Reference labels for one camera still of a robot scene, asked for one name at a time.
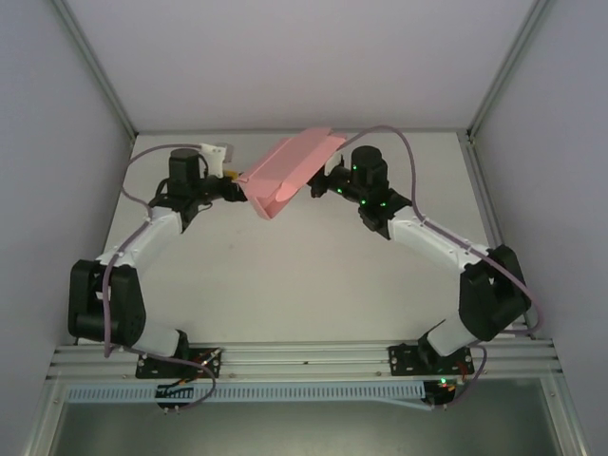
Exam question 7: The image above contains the aluminium frame corner post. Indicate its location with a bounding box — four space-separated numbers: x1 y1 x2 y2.
59 0 140 139
465 0 555 140

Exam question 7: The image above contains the white slotted cable duct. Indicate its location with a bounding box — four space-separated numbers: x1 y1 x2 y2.
66 382 427 406

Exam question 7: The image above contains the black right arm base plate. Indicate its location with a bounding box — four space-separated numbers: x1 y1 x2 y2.
387 344 476 377

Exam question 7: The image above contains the pink paper box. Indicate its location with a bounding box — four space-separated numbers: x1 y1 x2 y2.
236 125 351 222

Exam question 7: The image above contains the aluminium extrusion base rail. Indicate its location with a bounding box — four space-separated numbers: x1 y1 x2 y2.
47 335 565 381

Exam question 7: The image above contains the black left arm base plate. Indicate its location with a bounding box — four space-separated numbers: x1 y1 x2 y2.
136 348 224 381

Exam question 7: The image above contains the grey metal panel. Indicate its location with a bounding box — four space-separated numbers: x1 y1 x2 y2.
45 377 588 456

